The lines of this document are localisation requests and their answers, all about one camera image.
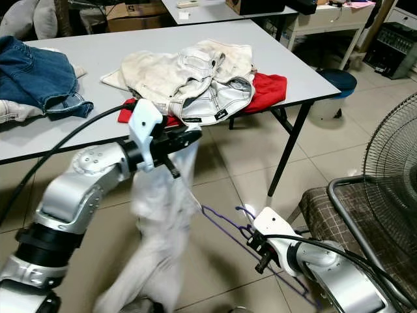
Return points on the white shirt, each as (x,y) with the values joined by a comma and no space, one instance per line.
(156,235)

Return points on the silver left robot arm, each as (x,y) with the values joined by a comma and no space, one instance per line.
(85,182)

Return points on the grey robot right leg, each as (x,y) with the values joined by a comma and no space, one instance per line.
(240,310)

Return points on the red garment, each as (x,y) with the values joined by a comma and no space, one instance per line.
(270,91)

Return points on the black table leg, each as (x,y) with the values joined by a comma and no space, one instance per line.
(288,150)

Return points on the small white table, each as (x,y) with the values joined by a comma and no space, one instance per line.
(202,13)

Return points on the cardboard box black print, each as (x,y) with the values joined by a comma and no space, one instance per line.
(137,18)

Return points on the white remote control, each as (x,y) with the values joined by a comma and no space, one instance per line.
(187,3)

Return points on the blue denim jeans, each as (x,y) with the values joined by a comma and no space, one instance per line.
(39,75)

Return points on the black wooden speaker box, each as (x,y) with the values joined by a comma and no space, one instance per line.
(254,5)

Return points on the grey bin blue lid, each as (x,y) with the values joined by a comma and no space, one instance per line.
(339,81)

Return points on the black oblong device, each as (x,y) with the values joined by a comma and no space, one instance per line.
(300,6)

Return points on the grey pillow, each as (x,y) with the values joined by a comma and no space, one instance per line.
(18,19)
(45,19)

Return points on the white desk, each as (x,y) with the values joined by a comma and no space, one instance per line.
(326,18)

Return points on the black electronic box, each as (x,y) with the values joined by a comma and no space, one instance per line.
(391,52)

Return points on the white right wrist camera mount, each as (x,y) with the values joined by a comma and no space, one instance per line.
(273,223)

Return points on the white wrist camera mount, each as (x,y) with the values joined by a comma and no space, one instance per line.
(144,127)
(273,223)

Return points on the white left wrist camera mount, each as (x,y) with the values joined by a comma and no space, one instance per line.
(144,127)

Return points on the plaid chair grey frame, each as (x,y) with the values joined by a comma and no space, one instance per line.
(365,215)

